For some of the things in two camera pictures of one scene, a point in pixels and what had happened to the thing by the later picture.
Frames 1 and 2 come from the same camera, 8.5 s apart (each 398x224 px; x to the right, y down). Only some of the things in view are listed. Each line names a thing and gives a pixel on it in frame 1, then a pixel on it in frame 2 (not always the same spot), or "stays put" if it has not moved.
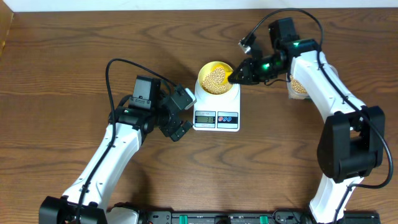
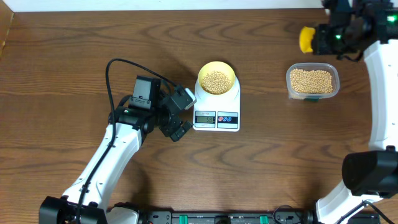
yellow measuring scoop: (219, 73) -> (306, 35)
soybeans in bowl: (213, 82) stays put
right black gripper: (250, 78) -> (319, 45)
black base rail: (254, 217) stays put
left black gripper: (170, 122) stays put
